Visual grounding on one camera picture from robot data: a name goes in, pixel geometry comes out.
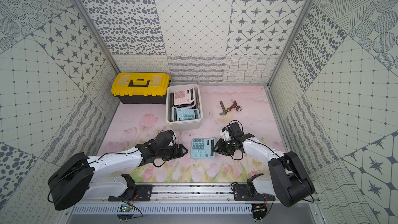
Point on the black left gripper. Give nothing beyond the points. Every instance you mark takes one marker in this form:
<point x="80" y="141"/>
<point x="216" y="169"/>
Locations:
<point x="174" y="150"/>

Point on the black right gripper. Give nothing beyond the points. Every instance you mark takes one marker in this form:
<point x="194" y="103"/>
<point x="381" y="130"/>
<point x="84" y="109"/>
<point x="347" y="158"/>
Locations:
<point x="224" y="146"/>

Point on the teal calculator face up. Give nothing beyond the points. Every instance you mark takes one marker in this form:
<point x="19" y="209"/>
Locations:
<point x="202" y="148"/>

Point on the light blue calculator back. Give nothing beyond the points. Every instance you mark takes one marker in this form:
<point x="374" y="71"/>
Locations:
<point x="184" y="114"/>

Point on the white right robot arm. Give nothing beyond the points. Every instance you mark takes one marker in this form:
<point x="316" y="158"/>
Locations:
<point x="288" y="180"/>

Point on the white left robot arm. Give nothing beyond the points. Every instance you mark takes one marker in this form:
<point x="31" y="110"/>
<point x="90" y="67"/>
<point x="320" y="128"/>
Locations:
<point x="84" y="177"/>

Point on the white plastic storage box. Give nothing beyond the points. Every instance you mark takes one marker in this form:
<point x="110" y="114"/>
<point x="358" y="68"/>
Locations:
<point x="183" y="125"/>

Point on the floral pink table mat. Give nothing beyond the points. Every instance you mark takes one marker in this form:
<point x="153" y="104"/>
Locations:
<point x="138" y="123"/>

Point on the yellow and black toolbox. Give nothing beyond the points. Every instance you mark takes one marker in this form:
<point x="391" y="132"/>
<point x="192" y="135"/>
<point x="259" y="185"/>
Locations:
<point x="141" y="88"/>

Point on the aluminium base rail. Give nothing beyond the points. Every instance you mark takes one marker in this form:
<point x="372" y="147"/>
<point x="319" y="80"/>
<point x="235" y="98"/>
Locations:
<point x="182" y="199"/>

